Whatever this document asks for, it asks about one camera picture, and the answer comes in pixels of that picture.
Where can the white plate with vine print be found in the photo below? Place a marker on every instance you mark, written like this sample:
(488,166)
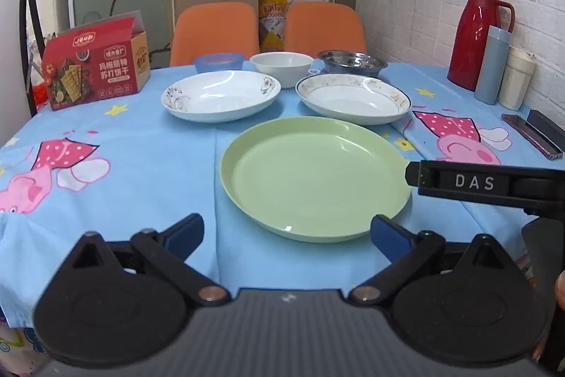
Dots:
(220,96)

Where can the red thermos jug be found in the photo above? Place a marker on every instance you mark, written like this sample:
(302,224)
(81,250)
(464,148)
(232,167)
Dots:
(474,32)

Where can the white ceramic bowl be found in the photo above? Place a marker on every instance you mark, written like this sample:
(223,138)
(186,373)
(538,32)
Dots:
(282,68)

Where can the blue translucent plastic bowl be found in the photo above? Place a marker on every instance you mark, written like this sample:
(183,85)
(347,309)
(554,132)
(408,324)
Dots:
(218,62)

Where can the orange chair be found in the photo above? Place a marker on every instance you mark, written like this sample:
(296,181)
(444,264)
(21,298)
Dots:
(324,28)
(214,32)

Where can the cream plastic cup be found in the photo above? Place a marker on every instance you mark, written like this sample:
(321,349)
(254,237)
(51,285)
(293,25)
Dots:
(516,81)

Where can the person's right hand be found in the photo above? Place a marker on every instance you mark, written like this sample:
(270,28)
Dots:
(560,291)

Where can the stainless steel bowl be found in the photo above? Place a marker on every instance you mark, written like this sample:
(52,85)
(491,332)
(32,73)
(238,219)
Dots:
(351,62)

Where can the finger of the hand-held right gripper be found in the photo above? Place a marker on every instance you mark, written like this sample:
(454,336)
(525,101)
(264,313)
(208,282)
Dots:
(419,176)

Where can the grey-blue tumbler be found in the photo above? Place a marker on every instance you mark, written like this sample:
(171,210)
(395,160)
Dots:
(492,63)

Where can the blue cartoon printed tablecloth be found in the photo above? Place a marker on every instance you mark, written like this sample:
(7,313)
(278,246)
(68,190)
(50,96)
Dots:
(132,165)

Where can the smartphone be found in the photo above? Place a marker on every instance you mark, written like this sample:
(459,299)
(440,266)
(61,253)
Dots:
(529,136)

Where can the yellow snack bag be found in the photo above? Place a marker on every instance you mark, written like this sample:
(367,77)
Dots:
(271,23)

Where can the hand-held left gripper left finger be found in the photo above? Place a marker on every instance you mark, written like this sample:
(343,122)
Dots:
(187,229)

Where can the black curved pole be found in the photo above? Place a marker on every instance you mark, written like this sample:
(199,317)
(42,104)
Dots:
(27,28)

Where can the white plate with gold rim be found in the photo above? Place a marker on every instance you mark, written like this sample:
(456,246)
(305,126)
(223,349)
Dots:
(353,101)

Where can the light green plate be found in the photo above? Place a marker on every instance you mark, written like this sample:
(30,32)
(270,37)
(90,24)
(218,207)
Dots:
(309,178)

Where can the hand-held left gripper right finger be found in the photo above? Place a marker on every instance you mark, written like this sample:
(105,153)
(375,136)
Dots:
(388,233)

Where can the red cracker box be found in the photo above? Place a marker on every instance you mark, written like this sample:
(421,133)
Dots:
(88,68)

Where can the black rectangular box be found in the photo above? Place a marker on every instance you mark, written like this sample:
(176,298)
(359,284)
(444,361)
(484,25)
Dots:
(549,127)

